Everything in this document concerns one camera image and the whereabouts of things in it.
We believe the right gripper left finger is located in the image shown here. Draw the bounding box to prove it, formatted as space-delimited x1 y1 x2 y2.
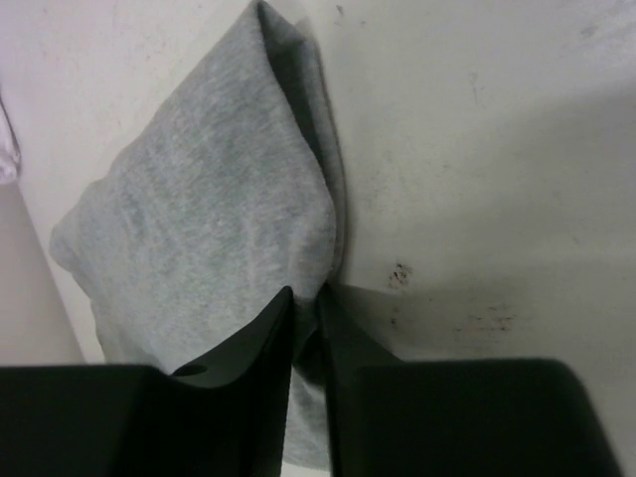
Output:
172 286 293 476

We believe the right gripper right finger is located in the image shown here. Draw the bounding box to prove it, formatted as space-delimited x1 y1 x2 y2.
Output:
317 287 401 476

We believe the grey tank top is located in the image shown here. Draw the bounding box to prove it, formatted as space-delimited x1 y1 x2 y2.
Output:
50 1 345 470

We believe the folded white tank top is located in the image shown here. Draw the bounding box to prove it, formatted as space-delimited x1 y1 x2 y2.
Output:
0 101 22 185

